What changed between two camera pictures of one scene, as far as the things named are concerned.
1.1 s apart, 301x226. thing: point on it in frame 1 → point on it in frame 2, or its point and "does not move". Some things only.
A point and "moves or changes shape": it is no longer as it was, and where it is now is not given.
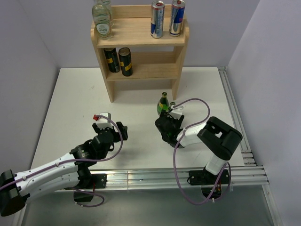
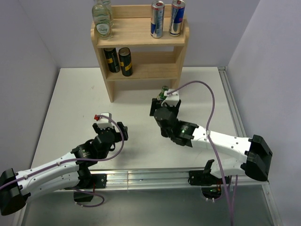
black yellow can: [113, 60] does not move
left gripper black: [117, 136] does not move
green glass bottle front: [170, 108] moves or changes shape
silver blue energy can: [157, 17] does not move
